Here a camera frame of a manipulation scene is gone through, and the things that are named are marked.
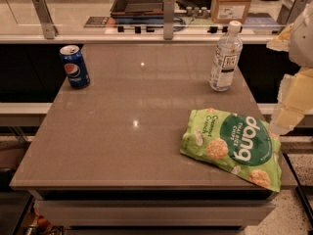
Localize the brown cardboard box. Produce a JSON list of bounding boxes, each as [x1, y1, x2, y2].
[[210, 0, 251, 24]]

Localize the dark open tray box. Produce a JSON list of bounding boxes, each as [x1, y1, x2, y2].
[[111, 0, 163, 18]]

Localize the white drawer front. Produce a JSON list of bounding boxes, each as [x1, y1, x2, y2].
[[35, 200, 275, 227]]

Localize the middle metal glass bracket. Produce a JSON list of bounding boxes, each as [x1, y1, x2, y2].
[[163, 0, 175, 40]]

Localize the metal glass bracket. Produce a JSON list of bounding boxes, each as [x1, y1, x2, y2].
[[163, 0, 175, 40], [277, 0, 311, 24], [31, 0, 59, 39]]

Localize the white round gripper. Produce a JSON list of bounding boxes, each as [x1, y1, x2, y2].
[[266, 2, 313, 135]]

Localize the left metal glass bracket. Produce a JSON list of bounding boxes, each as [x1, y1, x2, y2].
[[31, 0, 59, 39]]

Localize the blue pepsi can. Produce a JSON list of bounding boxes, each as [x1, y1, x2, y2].
[[60, 45, 90, 88]]

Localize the green dang chips bag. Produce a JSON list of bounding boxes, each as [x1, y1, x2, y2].
[[180, 108, 282, 192]]

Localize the right metal glass bracket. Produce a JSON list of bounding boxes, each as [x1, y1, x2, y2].
[[277, 0, 311, 24]]

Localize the clear plastic water bottle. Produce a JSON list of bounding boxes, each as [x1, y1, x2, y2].
[[209, 21, 243, 92]]

